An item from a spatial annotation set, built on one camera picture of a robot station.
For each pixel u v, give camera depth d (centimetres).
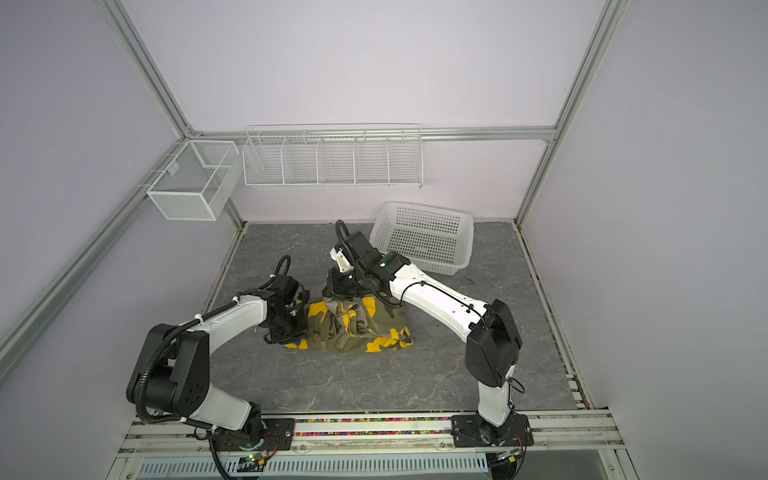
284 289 75
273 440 73
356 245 61
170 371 44
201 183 100
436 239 115
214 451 71
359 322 79
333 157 101
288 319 76
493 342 45
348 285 67
